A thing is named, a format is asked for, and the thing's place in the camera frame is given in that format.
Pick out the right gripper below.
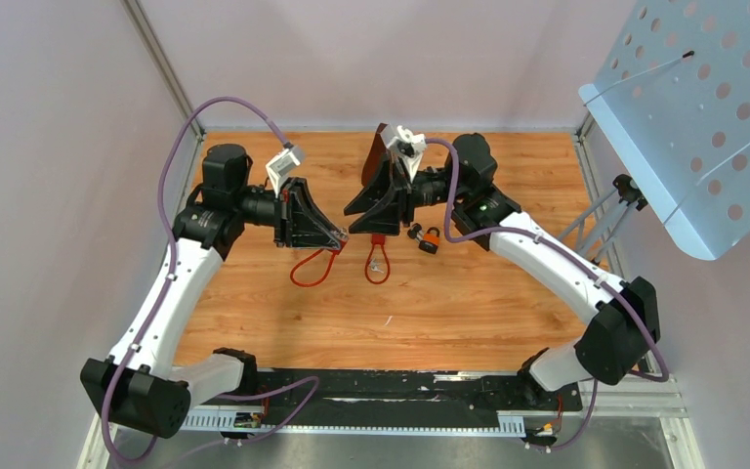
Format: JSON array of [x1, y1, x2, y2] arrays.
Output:
[[343, 154, 466, 235]]

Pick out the red cable lock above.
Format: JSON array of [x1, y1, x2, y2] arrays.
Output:
[[289, 240, 347, 288], [364, 234, 392, 285]]

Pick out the purple cable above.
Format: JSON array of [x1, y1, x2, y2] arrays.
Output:
[[424, 137, 671, 383], [100, 97, 293, 463]]

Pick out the blue perforated metal stand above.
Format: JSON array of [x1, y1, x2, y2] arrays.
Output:
[[578, 1, 750, 261]]

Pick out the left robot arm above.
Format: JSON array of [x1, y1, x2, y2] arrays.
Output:
[[80, 143, 347, 439]]

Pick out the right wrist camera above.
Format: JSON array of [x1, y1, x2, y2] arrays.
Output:
[[381, 124, 428, 183]]

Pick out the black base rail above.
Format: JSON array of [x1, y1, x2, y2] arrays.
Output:
[[195, 367, 583, 430]]

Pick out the brown wooden metronome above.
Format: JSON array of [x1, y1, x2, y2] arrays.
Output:
[[360, 123, 388, 188]]

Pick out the white cable duct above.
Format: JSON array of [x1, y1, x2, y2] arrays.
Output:
[[181, 403, 526, 438]]

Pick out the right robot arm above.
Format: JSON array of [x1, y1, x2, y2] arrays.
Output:
[[344, 124, 662, 408]]

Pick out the orange black padlock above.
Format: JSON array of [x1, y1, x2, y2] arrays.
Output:
[[418, 227, 440, 255]]

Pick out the silver keys of upper lock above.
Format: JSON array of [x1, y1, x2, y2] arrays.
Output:
[[368, 259, 385, 274]]

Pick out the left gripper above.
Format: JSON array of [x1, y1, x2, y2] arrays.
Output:
[[233, 177, 343, 250]]

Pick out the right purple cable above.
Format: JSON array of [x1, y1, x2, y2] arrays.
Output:
[[424, 137, 671, 383]]

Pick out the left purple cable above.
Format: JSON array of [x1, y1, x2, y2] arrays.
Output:
[[100, 97, 293, 463]]

